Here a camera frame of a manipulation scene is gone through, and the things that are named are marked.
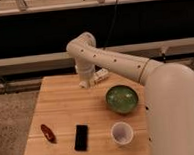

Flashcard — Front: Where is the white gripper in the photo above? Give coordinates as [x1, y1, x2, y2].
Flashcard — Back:
[75, 58, 95, 89]

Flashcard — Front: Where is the black cable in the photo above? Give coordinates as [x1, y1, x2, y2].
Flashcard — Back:
[99, 0, 124, 49]

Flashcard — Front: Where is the black rectangular block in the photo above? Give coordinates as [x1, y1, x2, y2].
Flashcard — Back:
[74, 124, 88, 151]

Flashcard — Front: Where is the green ceramic bowl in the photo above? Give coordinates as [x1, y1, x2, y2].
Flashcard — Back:
[105, 84, 138, 114]

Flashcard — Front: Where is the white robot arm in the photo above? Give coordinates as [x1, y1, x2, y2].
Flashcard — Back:
[66, 32, 194, 155]

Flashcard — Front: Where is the dark red oblong object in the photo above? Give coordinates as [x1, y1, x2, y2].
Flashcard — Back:
[41, 124, 57, 143]

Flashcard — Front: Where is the white plastic cup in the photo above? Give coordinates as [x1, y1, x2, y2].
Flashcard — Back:
[110, 121, 134, 146]

